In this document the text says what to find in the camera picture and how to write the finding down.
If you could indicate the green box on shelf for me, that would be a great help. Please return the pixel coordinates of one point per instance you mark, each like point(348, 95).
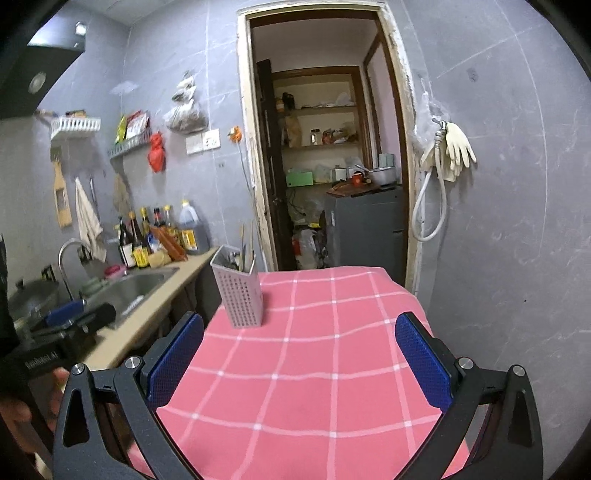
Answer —
point(299, 178)

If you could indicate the yellow label sauce bottle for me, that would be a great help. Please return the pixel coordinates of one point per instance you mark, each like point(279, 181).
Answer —
point(140, 247)

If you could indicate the metal spice wall shelf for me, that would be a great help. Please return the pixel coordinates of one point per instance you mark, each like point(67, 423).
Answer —
point(128, 145)

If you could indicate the red plastic bag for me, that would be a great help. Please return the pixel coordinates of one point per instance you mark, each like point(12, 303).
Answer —
point(156, 155)

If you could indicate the pink checked tablecloth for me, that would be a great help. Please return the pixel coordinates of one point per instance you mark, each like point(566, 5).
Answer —
point(320, 390)

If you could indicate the dark sauce bottle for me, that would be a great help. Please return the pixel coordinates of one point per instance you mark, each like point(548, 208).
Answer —
point(125, 244)

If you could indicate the white perforated utensil holder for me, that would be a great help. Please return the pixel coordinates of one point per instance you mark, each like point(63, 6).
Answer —
point(241, 294)

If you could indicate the steel kitchen sink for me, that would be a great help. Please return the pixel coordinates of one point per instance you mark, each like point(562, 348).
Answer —
point(128, 292)

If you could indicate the red mug on cabinet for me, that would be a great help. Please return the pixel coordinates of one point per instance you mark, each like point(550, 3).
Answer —
point(358, 179)

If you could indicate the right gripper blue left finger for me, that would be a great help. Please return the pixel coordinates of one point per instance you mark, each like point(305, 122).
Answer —
point(86, 444)

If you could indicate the cream rubber gloves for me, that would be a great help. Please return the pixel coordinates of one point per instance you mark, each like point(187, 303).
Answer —
point(455, 150)

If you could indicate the hanging beige towel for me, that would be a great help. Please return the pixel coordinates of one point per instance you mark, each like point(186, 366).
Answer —
point(89, 227)

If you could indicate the white wall socket panel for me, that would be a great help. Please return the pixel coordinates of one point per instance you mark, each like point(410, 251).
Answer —
point(201, 142)

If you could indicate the wooden storage shelf unit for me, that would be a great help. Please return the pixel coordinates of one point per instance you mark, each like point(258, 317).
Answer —
point(324, 121)

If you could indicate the grey cabinet in doorway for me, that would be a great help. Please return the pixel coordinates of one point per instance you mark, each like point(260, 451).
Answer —
point(368, 229)

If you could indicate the wooden grater board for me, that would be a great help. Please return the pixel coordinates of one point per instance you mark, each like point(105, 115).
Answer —
point(61, 200)

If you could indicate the steel pot on cabinet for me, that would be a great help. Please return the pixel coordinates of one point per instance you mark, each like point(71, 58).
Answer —
point(384, 176)

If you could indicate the white wall basket shelf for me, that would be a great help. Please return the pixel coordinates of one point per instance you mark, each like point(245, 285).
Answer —
point(73, 127)

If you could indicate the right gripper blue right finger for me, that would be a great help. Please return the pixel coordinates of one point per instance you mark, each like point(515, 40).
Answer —
point(509, 444)

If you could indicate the wooden chopstick purple band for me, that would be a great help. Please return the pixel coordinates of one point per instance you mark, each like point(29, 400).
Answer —
point(252, 245)

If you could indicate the large oil jug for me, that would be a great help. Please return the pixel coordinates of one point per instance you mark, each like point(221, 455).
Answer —
point(192, 230)

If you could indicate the hanging grey plastic bag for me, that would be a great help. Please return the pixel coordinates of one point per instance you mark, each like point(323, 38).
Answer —
point(186, 116)

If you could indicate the chrome faucet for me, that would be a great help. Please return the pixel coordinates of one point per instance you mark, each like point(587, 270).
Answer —
point(74, 265)

